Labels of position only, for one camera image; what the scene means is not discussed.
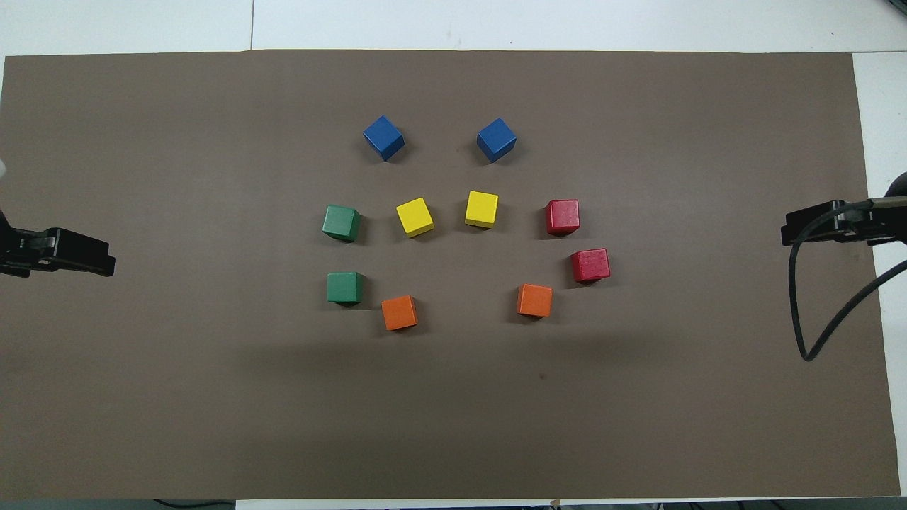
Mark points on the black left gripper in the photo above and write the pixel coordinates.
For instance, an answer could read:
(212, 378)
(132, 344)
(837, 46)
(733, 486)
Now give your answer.
(28, 248)

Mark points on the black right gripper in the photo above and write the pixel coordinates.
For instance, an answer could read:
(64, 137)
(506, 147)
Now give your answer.
(875, 227)

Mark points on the red wooden cube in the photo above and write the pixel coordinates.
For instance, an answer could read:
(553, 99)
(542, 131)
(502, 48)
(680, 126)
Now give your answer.
(562, 217)
(590, 265)

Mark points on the green wooden cube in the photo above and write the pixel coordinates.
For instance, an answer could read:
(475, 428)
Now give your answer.
(345, 288)
(341, 223)

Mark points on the orange wooden cube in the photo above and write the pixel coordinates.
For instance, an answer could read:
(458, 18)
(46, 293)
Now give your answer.
(534, 300)
(399, 312)

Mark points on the blue wooden cube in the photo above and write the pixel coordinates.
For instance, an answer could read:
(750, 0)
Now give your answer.
(496, 139)
(383, 138)

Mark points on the yellow wooden cube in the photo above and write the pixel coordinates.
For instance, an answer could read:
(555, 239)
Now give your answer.
(414, 217)
(482, 209)

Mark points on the brown table mat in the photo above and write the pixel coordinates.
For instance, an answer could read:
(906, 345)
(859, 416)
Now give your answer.
(453, 425)

